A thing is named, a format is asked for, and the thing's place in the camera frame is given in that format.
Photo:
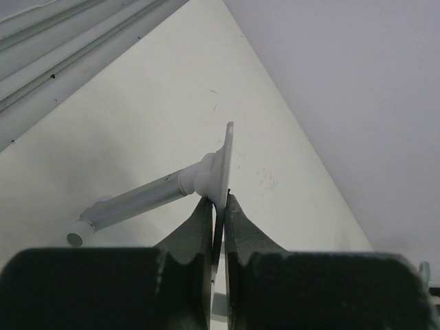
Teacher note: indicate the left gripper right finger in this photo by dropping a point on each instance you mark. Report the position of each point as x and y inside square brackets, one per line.
[269, 287]

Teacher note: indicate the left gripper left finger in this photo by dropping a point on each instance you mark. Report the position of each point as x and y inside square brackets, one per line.
[167, 286]

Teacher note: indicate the white phone stand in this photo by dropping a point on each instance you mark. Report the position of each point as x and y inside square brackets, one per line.
[209, 178]

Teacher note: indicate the left side aluminium rail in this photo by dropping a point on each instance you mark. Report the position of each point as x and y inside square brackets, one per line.
[52, 49]

